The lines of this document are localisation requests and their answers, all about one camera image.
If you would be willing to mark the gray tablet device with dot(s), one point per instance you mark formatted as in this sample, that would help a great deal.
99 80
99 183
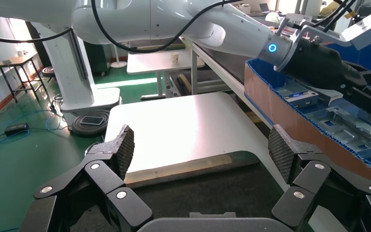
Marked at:
92 120

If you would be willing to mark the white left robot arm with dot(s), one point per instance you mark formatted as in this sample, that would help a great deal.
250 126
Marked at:
172 19

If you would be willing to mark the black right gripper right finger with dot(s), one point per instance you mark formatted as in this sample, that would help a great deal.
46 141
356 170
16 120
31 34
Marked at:
307 179

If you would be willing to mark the small dark desk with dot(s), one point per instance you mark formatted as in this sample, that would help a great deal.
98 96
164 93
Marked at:
16 60

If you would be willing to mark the white side table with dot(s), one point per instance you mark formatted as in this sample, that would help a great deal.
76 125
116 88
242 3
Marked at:
153 62

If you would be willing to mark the blue orange corrugated plastic box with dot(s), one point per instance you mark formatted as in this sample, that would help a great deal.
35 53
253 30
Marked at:
288 115

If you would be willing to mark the small black work mat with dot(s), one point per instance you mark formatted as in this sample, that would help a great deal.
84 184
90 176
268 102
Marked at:
204 195

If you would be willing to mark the white table frame rail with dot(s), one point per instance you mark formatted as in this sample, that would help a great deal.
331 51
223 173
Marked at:
217 69

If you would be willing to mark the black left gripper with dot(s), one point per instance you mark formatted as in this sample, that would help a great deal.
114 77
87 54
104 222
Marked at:
316 64

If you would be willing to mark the black power adapter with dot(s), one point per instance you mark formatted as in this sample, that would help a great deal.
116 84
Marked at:
16 129

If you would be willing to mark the white robot torso column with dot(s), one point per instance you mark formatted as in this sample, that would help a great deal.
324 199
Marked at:
70 73

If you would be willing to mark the white paper cup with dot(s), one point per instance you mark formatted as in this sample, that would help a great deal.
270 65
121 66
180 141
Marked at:
175 58

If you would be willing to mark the white round stand base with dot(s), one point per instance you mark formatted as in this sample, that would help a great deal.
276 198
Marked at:
118 65

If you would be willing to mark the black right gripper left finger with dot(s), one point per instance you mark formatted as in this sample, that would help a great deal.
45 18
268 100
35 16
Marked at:
102 179

